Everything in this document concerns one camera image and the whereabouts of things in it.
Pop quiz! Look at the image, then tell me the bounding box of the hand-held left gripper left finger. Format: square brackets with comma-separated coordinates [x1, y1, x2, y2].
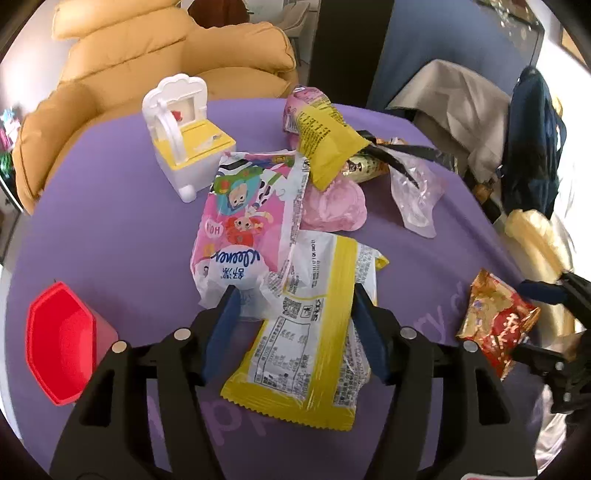
[48, 285, 242, 480]

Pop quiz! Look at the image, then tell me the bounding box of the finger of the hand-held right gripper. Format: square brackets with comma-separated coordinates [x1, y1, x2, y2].
[519, 271, 591, 319]
[512, 345, 591, 415]

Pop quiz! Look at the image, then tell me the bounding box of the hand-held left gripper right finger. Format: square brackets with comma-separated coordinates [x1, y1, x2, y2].
[352, 282, 539, 480]

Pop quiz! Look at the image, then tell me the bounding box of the red gold snack wrapper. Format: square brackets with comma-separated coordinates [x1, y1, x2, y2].
[456, 269, 542, 380]

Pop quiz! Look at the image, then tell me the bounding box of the yellow white snack wrapper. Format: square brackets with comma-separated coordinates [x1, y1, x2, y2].
[220, 231, 390, 431]

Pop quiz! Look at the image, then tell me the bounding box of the clear plastic wrapper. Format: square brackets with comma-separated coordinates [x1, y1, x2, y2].
[390, 150, 448, 239]

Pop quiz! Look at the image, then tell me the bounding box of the cartoon print tissue pack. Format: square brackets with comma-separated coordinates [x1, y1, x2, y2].
[189, 150, 311, 320]

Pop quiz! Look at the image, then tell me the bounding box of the pink crumpled plastic wrapper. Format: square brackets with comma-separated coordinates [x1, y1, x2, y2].
[300, 179, 369, 232]

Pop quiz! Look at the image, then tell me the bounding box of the blue backpack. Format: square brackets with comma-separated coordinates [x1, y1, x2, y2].
[501, 66, 567, 219]

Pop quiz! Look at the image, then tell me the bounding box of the purple tablecloth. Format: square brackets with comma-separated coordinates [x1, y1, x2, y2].
[0, 97, 557, 480]

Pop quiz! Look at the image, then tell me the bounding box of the red hexagonal container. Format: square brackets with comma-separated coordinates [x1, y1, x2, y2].
[26, 281, 119, 407]

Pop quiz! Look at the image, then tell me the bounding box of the white yellow toy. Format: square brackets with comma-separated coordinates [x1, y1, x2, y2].
[141, 74, 237, 203]

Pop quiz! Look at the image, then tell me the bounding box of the grey cloth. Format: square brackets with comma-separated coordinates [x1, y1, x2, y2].
[387, 59, 512, 172]

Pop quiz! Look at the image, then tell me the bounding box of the pink shiny packet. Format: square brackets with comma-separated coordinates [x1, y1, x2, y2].
[283, 85, 334, 136]

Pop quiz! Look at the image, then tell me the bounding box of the glass display case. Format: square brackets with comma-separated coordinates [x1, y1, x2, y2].
[475, 0, 546, 65]

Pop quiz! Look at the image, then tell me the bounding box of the blue partition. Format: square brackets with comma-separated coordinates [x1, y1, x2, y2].
[367, 0, 546, 121]

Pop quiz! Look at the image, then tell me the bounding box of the yellow leather armchair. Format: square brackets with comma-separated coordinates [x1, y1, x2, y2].
[11, 0, 299, 216]

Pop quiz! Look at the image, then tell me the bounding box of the brown chair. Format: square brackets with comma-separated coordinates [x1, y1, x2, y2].
[188, 0, 251, 25]

